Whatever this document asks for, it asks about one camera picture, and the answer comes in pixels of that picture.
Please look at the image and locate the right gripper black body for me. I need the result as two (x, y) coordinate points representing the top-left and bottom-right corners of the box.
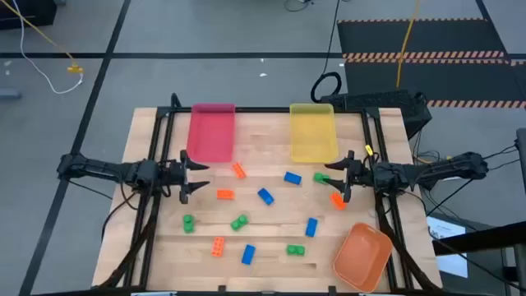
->
(344, 150), (376, 204)

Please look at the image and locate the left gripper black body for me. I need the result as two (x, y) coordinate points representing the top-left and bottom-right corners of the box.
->
(158, 150), (191, 205)

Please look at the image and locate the large orange toy block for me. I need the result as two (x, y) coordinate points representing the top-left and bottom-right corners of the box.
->
(210, 236), (226, 259)

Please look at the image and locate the pink plastic tray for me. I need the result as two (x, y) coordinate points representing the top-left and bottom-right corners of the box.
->
(186, 102), (237, 164)

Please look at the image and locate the yellow plastic tray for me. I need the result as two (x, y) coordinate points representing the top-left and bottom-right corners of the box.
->
(288, 102), (340, 164)

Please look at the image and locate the orange plastic tray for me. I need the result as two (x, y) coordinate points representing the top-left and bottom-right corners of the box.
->
(332, 222), (395, 294)

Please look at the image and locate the lit monitor screen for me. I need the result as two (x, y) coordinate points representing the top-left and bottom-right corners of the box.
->
(426, 215), (469, 280)

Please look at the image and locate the black desk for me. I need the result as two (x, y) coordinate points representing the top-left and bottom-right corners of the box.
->
(431, 220), (526, 296)

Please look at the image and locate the black hazard-striped floor ramp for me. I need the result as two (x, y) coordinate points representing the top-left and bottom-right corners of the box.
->
(336, 17), (526, 110)

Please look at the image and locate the black cabinet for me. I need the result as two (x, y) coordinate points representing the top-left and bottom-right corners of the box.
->
(0, 0), (58, 30)

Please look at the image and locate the long black cable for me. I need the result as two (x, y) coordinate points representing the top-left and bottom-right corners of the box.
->
(310, 0), (344, 104)

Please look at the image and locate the long yellow cable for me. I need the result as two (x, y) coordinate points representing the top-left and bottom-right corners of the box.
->
(395, 0), (422, 90)

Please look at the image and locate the yellow cable with plug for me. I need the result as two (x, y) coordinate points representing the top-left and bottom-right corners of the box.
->
(0, 0), (85, 76)

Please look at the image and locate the white cable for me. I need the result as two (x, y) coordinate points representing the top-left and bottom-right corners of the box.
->
(12, 0), (85, 95)

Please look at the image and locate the grey upright post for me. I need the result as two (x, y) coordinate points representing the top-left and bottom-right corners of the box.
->
(515, 127), (526, 194)

